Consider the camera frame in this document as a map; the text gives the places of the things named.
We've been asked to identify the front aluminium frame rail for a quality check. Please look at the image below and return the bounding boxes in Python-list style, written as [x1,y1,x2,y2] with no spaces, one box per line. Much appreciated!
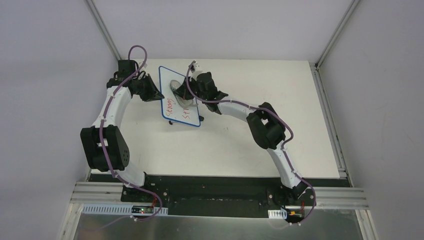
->
[70,181,370,210]

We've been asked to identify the blue-framed small whiteboard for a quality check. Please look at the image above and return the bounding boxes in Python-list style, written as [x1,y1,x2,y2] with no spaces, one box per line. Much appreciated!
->
[158,66,201,127]

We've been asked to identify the purple cable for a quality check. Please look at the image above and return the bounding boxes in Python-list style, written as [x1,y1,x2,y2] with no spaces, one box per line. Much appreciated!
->
[185,61,317,229]
[98,45,164,222]

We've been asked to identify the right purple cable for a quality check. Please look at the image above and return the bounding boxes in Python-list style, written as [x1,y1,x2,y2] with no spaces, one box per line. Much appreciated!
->
[185,61,317,229]

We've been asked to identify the right side aluminium rail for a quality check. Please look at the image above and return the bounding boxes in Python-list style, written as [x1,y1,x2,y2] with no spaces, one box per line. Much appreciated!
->
[309,62,354,187]

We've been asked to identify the right white cable duct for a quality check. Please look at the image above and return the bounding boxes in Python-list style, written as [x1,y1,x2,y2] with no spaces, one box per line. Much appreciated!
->
[267,208,288,220]

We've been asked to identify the aluminium frame post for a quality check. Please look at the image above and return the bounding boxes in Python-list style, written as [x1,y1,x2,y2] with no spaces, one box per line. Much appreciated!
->
[84,0,123,61]
[314,0,362,70]

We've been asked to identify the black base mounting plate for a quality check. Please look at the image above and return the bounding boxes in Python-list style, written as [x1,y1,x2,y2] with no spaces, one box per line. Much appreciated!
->
[120,174,351,220]

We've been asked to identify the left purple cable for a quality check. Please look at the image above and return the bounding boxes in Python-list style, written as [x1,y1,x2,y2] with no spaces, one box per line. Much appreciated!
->
[98,45,164,222]

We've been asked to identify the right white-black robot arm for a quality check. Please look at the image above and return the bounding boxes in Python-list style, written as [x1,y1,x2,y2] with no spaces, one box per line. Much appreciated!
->
[169,72,308,205]

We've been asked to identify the left white cable duct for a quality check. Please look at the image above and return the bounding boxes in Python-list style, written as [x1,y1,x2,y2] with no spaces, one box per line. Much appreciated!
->
[81,203,169,217]

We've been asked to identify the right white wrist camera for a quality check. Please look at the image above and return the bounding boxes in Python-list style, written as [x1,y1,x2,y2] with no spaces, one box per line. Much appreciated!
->
[188,60,203,80]

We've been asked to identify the white cable duct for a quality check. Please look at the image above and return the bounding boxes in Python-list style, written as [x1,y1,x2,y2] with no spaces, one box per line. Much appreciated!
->
[81,203,169,217]
[267,208,288,220]

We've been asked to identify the left aluminium frame post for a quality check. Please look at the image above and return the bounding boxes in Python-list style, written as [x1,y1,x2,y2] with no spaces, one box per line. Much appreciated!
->
[84,0,123,61]

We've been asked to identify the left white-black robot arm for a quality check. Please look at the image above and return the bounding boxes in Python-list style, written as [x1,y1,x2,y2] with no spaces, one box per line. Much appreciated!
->
[80,59,164,203]

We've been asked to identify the right aluminium frame post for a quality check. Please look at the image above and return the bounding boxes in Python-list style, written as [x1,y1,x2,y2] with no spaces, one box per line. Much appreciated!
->
[314,0,362,70]

